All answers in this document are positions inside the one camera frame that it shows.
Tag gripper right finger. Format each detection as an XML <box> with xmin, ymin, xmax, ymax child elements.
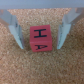
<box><xmin>56</xmin><ymin>8</ymin><xmax>84</xmax><ymax>51</ymax></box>

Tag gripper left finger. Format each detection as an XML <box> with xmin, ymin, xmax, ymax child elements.
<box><xmin>0</xmin><ymin>8</ymin><xmax>25</xmax><ymax>51</ymax></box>

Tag pink block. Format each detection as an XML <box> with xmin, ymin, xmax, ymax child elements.
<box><xmin>29</xmin><ymin>24</ymin><xmax>53</xmax><ymax>54</ymax></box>

